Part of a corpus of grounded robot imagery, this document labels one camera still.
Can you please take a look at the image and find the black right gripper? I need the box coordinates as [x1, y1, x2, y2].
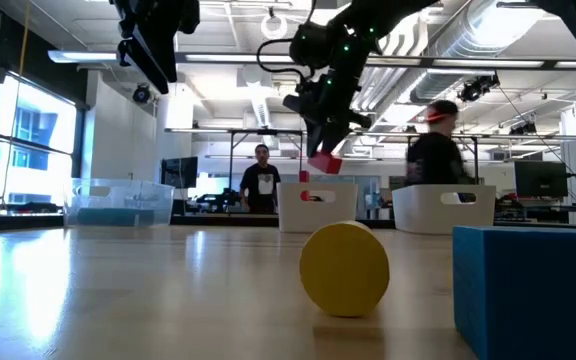
[282, 46, 374, 159]

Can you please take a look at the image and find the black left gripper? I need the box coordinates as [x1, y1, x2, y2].
[116, 23, 180, 97]

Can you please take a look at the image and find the red rectangular block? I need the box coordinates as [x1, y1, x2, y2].
[307, 151, 344, 176]

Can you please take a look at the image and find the black ceiling spotlight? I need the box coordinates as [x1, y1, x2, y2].
[132, 83, 152, 105]

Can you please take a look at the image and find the person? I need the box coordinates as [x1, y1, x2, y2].
[406, 99, 475, 187]
[239, 143, 282, 215]

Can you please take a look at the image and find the ceiling light strip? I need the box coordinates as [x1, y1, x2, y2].
[362, 55, 576, 70]
[47, 49, 294, 64]

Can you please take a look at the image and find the white plastic bin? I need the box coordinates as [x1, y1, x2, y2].
[391, 184, 498, 236]
[275, 181, 359, 234]

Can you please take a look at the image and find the small black monitor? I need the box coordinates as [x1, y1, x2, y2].
[161, 156, 199, 190]

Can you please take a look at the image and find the yellow cylinder block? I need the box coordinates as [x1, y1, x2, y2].
[298, 220, 391, 319]

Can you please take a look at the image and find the bright window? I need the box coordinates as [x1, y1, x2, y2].
[0, 74, 78, 206]

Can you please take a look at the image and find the black track spotlight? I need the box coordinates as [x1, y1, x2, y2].
[456, 73, 501, 104]

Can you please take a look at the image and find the clear plastic bin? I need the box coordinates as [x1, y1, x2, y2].
[63, 178, 176, 229]

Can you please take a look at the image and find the large black monitor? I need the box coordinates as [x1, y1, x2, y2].
[513, 159, 569, 200]

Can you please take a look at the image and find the cluttered desk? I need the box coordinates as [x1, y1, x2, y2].
[497, 197, 576, 226]

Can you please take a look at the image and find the blue cube block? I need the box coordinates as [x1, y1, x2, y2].
[452, 225, 576, 360]

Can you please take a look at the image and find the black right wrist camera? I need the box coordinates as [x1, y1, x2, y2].
[288, 22, 332, 70]

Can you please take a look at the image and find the white hanging ring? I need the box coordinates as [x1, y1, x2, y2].
[260, 12, 289, 41]

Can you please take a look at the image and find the yellow hanging strap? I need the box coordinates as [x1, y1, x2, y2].
[0, 0, 32, 211]

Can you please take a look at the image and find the silver ventilation duct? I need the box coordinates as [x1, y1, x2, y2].
[367, 0, 552, 109]

